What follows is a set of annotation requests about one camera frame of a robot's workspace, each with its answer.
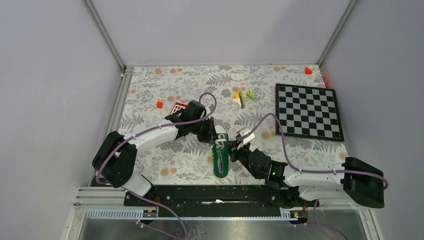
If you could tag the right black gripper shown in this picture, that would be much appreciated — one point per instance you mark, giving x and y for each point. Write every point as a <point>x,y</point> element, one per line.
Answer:
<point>235,149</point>

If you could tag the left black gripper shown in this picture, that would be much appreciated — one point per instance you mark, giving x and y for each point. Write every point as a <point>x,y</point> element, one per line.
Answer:
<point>211,134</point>

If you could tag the white shoelace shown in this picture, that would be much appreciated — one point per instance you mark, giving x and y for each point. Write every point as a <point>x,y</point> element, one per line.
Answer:
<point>230,145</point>

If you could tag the green white sneaker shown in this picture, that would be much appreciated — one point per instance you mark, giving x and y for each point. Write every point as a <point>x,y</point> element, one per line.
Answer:
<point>220,152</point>

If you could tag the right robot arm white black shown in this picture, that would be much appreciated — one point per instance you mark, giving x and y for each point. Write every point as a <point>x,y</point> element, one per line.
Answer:
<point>353,179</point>

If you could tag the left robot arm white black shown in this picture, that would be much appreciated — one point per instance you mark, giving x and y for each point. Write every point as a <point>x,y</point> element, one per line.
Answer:
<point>115,159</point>

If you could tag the red white brick block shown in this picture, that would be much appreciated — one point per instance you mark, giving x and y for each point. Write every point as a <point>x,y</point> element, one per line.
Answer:
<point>177,106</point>

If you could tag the small red cube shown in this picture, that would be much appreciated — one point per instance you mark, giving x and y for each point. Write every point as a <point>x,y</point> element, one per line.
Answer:
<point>159,105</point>

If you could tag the floral patterned table mat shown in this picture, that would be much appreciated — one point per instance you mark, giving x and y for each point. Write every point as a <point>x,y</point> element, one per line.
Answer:
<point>188,162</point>

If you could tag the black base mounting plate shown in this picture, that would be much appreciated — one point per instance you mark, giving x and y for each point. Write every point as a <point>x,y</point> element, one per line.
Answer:
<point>219,201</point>

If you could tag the lime green block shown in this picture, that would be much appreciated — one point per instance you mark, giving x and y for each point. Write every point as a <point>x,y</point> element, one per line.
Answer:
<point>250,95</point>

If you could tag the black white checkerboard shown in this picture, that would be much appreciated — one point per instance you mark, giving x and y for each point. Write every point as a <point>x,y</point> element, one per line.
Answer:
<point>308,112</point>

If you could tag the red block far corner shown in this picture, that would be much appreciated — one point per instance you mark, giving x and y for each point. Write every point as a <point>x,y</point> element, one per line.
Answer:
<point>308,71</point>

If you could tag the red block at wall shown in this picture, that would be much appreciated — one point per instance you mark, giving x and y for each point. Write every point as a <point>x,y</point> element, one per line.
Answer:
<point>325,82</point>

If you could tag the aluminium frame rail front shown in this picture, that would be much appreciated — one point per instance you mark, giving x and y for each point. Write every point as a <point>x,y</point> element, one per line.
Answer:
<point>103,202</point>

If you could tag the left aluminium corner post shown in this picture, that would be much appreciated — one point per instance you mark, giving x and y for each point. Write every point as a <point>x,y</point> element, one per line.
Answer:
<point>97,20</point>

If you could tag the aluminium corner post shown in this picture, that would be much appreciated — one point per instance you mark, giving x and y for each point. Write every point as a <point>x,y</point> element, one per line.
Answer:
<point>97,20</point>
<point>338,29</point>

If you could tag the right aluminium corner post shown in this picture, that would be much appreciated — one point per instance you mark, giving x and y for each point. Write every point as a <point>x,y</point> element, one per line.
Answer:
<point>338,29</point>

